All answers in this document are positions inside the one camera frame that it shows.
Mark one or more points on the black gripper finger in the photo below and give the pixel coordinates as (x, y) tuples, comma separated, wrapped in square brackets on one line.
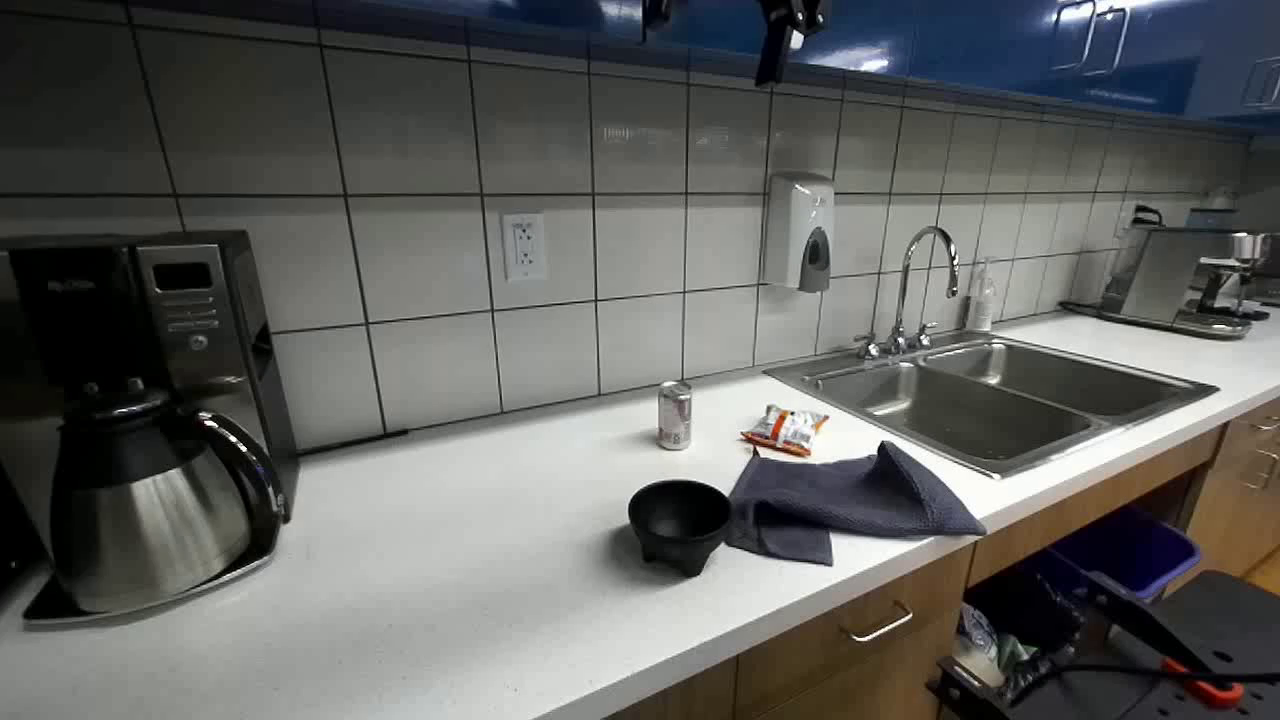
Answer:
[(770, 58)]

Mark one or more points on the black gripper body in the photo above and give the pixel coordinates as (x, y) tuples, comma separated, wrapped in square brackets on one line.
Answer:
[(806, 14)]

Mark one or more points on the silver drink can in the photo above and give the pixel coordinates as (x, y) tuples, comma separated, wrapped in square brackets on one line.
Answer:
[(674, 416)]

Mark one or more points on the black bowl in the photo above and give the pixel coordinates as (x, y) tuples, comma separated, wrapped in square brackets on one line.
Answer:
[(680, 520)]

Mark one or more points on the blue upper cabinet row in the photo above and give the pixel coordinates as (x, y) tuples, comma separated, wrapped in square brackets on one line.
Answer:
[(960, 42)]

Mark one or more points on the chrome sink faucet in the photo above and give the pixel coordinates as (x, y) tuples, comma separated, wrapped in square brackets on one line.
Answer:
[(909, 261)]

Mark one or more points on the clear soap bottle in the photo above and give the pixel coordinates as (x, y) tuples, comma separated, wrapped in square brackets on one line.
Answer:
[(981, 309)]

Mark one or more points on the orange white snack packet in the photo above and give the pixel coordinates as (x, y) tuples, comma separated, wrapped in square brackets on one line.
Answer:
[(785, 430)]

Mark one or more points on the stainless steel double sink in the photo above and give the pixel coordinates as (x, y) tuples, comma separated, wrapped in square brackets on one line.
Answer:
[(985, 412)]

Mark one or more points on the silver espresso machine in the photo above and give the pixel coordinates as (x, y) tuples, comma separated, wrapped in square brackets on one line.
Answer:
[(1164, 273)]

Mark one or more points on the dark blue cloth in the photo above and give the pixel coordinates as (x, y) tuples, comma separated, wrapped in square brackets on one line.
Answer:
[(854, 506)]

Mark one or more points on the wooden lower cabinet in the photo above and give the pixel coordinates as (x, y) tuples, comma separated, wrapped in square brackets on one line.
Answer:
[(825, 654)]

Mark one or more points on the black trash bin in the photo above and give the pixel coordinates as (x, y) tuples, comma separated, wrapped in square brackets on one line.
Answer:
[(1033, 605)]

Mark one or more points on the blue plastic bin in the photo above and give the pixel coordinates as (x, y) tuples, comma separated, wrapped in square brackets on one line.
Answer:
[(1131, 548)]

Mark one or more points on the black coffee maker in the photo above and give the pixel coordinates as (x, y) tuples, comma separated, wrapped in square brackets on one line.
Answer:
[(200, 313)]

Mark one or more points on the black cart platform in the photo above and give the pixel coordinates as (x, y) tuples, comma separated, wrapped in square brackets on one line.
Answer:
[(1225, 623)]

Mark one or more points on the stainless steel carafe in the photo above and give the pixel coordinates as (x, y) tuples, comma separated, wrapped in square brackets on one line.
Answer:
[(144, 513)]

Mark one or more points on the white wall soap dispenser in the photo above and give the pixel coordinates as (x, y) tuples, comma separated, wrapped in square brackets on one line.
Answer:
[(795, 224)]

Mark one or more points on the white wall power outlet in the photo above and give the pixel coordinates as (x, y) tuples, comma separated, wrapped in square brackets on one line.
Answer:
[(524, 250)]

